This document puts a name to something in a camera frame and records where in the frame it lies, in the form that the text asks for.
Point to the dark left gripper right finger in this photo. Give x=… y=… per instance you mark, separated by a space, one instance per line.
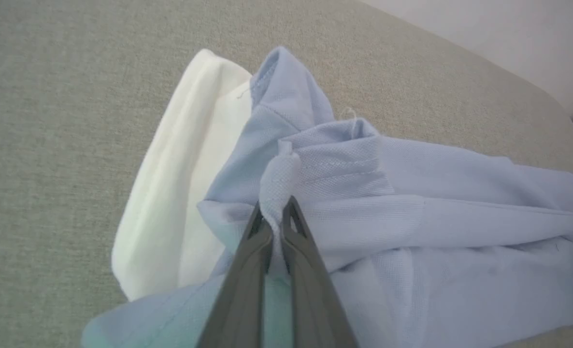
x=315 y=309

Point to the grey-green fabric sofa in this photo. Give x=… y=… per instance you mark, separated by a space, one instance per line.
x=74 y=121

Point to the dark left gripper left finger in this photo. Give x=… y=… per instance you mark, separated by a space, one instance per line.
x=243 y=299

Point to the light blue white-collared polo shirt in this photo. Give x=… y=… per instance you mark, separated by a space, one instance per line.
x=436 y=232

